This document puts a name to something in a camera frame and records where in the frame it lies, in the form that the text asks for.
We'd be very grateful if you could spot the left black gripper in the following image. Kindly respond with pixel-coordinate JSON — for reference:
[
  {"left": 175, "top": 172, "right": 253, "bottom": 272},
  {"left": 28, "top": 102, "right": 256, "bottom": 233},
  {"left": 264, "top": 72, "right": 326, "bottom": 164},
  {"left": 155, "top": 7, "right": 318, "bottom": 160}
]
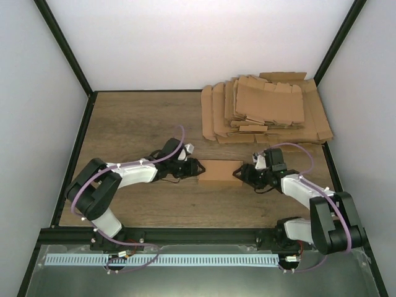
[{"left": 169, "top": 158, "right": 206, "bottom": 179}]

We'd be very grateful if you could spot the brown cardboard box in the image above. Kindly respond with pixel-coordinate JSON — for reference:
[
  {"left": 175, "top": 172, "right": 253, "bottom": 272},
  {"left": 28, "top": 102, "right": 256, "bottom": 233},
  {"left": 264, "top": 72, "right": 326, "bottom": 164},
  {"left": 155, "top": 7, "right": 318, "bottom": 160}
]
[{"left": 198, "top": 160, "right": 243, "bottom": 187}]

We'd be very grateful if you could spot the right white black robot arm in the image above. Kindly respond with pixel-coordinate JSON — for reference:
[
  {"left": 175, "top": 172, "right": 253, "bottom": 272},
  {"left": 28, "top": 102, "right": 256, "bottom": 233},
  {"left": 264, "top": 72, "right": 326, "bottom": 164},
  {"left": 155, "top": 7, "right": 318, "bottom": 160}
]
[{"left": 233, "top": 145, "right": 367, "bottom": 255}]

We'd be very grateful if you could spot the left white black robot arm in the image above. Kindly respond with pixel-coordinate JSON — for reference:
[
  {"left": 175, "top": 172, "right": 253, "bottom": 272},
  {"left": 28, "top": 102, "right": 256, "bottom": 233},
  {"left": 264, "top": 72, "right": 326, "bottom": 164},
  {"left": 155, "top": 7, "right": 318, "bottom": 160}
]
[{"left": 65, "top": 138, "right": 205, "bottom": 250}]

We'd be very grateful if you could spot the stack of flat cardboard blanks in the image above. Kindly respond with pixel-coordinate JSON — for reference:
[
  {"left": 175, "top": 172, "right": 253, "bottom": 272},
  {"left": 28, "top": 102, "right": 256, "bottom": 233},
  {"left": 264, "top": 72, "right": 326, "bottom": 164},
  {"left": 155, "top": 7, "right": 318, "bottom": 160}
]
[{"left": 200, "top": 72, "right": 334, "bottom": 145}]

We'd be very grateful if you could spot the clear plastic sheet cover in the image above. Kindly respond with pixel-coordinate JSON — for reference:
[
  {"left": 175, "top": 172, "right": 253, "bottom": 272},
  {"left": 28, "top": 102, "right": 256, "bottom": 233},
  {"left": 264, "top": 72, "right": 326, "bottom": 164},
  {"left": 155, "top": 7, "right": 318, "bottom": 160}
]
[{"left": 19, "top": 246, "right": 379, "bottom": 296}]

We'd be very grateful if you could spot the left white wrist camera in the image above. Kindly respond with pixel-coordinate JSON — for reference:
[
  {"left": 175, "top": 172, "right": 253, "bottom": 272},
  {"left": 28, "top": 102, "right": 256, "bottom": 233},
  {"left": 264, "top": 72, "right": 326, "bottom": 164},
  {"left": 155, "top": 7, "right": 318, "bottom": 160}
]
[{"left": 178, "top": 143, "right": 194, "bottom": 161}]

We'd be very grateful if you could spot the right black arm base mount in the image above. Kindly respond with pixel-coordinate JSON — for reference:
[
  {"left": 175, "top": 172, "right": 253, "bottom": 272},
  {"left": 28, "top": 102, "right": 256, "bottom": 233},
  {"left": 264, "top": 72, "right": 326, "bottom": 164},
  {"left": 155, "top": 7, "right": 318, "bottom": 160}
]
[{"left": 254, "top": 226, "right": 312, "bottom": 252}]

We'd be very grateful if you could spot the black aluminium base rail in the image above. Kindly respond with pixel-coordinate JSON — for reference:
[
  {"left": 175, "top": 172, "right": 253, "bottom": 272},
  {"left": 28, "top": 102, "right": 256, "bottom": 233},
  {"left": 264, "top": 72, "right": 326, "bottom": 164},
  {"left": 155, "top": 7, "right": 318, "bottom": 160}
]
[{"left": 38, "top": 226, "right": 261, "bottom": 247}]

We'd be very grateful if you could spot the light blue slotted cable duct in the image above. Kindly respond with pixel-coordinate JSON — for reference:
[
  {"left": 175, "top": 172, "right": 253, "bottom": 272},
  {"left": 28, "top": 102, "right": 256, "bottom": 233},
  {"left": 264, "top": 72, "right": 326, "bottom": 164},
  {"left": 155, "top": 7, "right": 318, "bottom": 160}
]
[{"left": 44, "top": 254, "right": 279, "bottom": 267}]

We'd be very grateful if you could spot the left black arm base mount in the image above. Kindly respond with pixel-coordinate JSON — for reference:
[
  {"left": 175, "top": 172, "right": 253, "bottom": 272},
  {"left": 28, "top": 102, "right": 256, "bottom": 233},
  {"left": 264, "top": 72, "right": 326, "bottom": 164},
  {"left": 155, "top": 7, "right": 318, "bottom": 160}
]
[{"left": 90, "top": 234, "right": 144, "bottom": 253}]

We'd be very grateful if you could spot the black frame post right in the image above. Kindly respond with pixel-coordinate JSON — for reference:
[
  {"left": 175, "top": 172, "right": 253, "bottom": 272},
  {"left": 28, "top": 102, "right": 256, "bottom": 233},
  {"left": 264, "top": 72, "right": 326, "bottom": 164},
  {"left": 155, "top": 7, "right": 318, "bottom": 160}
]
[{"left": 314, "top": 0, "right": 367, "bottom": 86}]

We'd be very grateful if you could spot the black frame post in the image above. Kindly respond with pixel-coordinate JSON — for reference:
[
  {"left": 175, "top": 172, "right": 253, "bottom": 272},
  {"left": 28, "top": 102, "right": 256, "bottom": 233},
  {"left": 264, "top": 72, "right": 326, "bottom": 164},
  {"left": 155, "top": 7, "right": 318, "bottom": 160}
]
[
  {"left": 33, "top": 0, "right": 93, "bottom": 97},
  {"left": 314, "top": 0, "right": 367, "bottom": 86}
]

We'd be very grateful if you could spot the black frame post left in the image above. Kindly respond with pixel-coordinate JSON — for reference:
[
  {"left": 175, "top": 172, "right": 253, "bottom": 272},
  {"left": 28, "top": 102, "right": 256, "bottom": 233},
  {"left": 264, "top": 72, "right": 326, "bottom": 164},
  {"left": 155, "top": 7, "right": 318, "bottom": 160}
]
[{"left": 33, "top": 0, "right": 93, "bottom": 97}]

